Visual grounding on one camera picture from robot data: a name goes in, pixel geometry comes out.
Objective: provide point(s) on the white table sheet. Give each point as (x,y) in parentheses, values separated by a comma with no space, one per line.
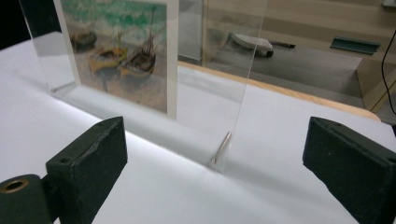
(174,193)

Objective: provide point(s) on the light wood desk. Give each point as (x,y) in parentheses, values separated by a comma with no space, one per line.
(327,21)

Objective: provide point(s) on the flat white black device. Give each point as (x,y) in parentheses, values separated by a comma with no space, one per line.
(252,42)

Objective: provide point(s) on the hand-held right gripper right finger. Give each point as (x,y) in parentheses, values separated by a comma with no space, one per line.
(351,168)

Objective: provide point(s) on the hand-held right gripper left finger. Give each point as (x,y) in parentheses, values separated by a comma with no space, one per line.
(90,161)

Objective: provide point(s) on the clear acrylic picture frame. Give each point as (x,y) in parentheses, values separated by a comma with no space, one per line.
(205,102)

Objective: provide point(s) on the boat painting picture card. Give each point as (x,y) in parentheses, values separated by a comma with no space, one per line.
(124,56)

